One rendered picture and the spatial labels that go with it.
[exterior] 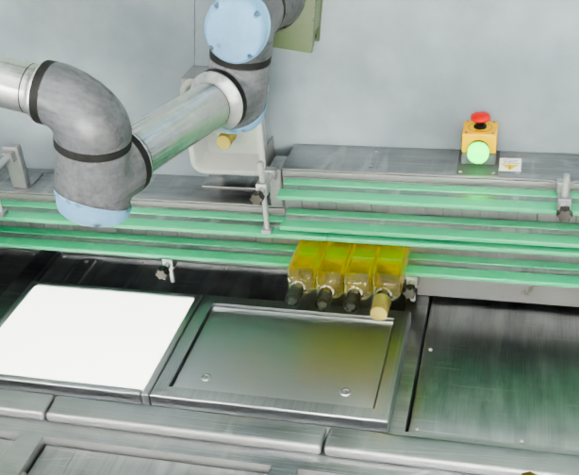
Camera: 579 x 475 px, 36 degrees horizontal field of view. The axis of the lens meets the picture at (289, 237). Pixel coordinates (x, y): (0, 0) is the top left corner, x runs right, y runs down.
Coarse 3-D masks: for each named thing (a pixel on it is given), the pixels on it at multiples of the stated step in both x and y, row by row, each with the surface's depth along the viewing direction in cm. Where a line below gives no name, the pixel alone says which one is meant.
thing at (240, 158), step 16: (192, 80) 187; (256, 128) 190; (208, 144) 203; (240, 144) 201; (256, 144) 200; (192, 160) 198; (208, 160) 201; (224, 160) 200; (240, 160) 200; (256, 160) 199
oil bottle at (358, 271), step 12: (360, 252) 182; (372, 252) 182; (348, 264) 179; (360, 264) 178; (372, 264) 178; (348, 276) 175; (360, 276) 175; (348, 288) 175; (360, 288) 174; (360, 300) 176
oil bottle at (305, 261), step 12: (300, 240) 187; (312, 240) 187; (300, 252) 183; (312, 252) 183; (300, 264) 179; (312, 264) 179; (288, 276) 178; (300, 276) 177; (312, 276) 178; (312, 288) 179
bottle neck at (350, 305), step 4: (352, 288) 174; (356, 288) 174; (348, 292) 173; (352, 292) 173; (356, 292) 173; (360, 292) 174; (348, 296) 172; (352, 296) 171; (356, 296) 172; (360, 296) 173; (344, 300) 172; (348, 300) 171; (352, 300) 170; (356, 300) 171; (344, 304) 171; (348, 304) 173; (352, 304) 173; (356, 304) 170; (344, 308) 172; (348, 308) 172; (352, 308) 172; (356, 308) 171; (352, 312) 172
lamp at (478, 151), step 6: (474, 144) 180; (480, 144) 179; (486, 144) 180; (468, 150) 180; (474, 150) 179; (480, 150) 179; (486, 150) 179; (468, 156) 181; (474, 156) 180; (480, 156) 179; (486, 156) 179; (474, 162) 181; (480, 162) 180
